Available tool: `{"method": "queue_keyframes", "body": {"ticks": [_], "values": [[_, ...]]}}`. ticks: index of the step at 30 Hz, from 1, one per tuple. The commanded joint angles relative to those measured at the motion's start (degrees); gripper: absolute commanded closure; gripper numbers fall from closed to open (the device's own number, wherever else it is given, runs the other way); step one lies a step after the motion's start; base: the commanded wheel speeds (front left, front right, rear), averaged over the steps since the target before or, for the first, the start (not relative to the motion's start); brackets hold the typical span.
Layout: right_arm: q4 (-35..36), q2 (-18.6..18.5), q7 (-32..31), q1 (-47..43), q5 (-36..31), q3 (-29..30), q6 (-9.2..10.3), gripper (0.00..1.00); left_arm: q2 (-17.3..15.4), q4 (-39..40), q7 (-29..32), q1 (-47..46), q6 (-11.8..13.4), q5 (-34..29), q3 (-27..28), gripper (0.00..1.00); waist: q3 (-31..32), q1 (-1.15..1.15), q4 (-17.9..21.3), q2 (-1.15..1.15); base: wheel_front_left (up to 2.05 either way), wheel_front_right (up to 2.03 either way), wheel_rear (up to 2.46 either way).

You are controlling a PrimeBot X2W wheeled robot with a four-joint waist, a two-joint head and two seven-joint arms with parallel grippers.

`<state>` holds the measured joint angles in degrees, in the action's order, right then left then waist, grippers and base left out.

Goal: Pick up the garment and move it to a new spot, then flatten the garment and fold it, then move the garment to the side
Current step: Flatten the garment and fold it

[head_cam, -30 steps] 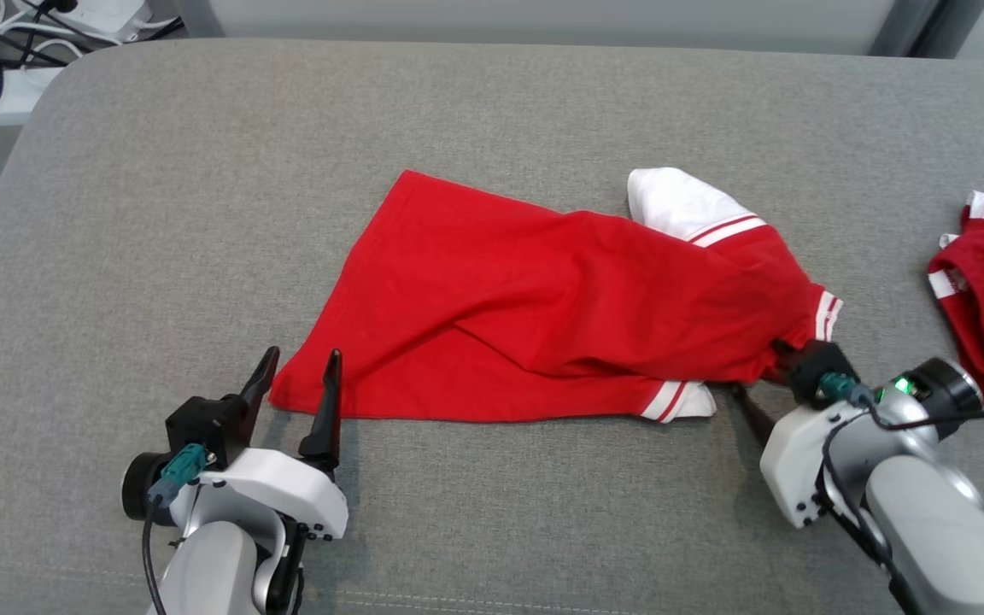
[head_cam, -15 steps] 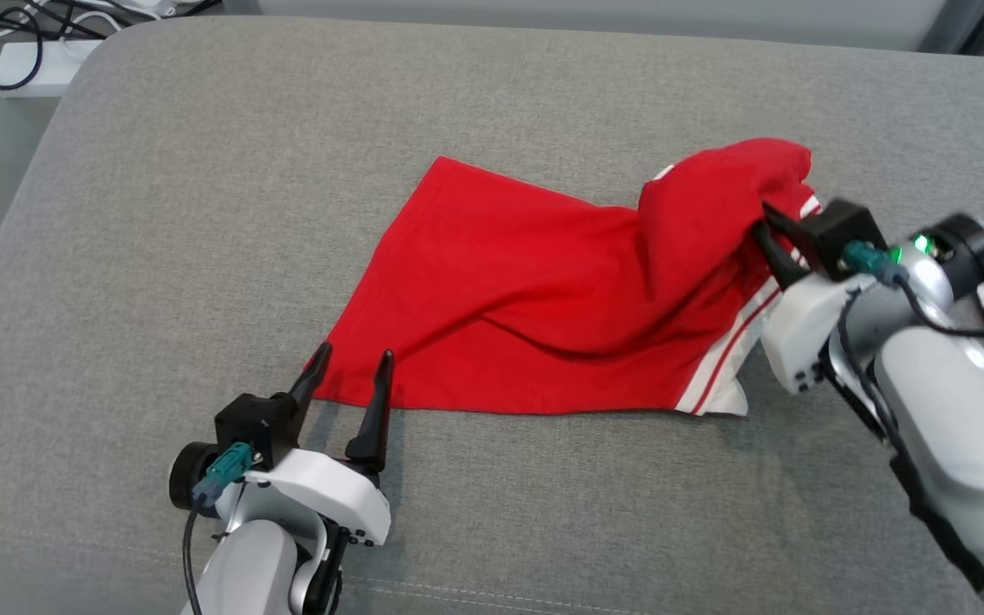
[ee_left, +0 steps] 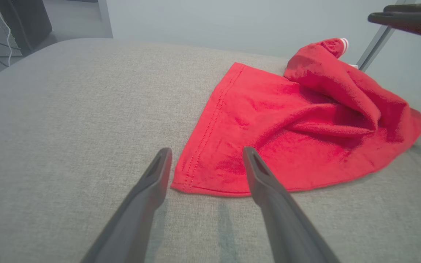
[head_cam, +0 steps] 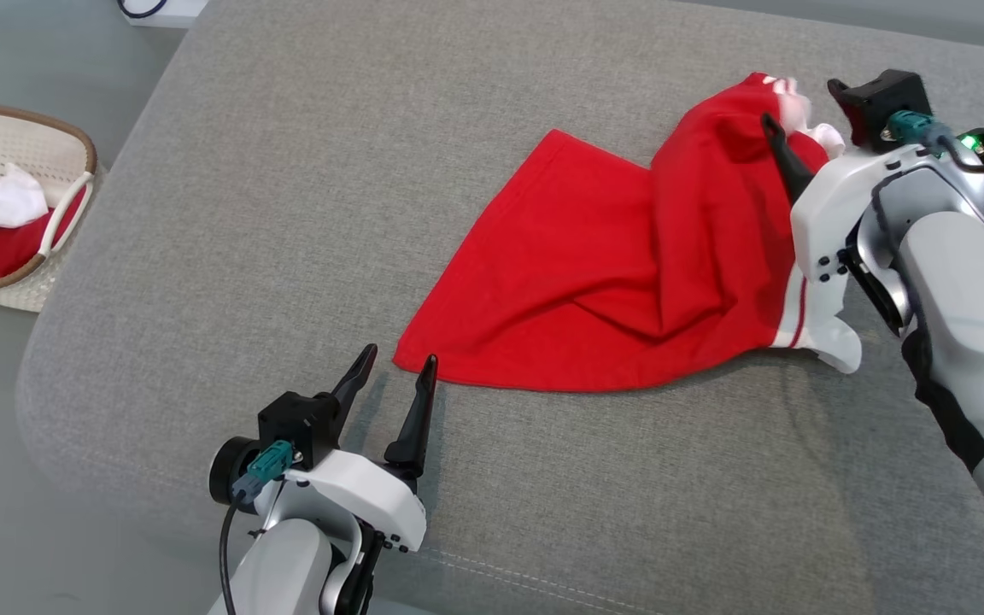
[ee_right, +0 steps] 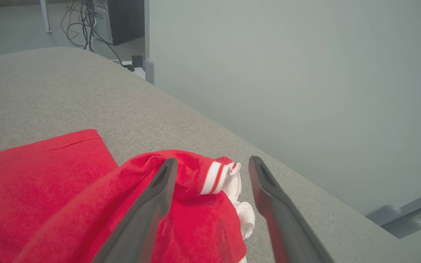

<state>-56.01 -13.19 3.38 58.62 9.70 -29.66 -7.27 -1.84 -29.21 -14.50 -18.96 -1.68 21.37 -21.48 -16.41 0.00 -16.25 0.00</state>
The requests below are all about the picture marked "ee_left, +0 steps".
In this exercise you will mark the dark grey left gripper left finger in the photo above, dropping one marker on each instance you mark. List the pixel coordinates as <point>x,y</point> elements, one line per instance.
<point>141,204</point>

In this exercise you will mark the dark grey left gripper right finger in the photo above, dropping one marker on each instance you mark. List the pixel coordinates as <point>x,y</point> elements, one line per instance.
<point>280,215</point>

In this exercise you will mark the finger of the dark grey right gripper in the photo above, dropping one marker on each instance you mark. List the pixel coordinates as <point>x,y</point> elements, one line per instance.
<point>415,7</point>
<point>415,23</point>

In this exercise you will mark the red T-shirt with white sleeves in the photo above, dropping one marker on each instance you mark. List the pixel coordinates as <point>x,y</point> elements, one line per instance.
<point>269,120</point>

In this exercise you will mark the pale grey partition panel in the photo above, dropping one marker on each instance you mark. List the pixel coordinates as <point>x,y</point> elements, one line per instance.
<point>415,73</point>
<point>214,22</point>

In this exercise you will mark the black computer tower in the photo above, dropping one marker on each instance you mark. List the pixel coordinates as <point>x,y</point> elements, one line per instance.
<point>27,22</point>

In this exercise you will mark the grey partition post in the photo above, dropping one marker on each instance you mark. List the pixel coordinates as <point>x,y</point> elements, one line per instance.
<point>105,18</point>
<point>376,42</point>

